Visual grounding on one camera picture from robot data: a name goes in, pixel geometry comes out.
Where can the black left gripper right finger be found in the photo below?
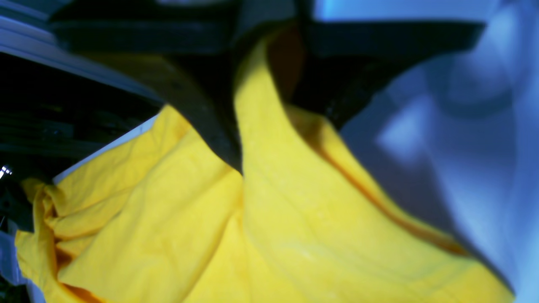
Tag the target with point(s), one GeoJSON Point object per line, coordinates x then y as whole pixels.
{"type": "Point", "coordinates": [355, 48]}

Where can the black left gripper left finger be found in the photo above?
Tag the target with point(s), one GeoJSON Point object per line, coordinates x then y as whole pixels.
{"type": "Point", "coordinates": [186, 51]}

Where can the orange t-shirt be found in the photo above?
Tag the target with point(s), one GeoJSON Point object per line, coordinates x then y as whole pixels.
{"type": "Point", "coordinates": [162, 219]}

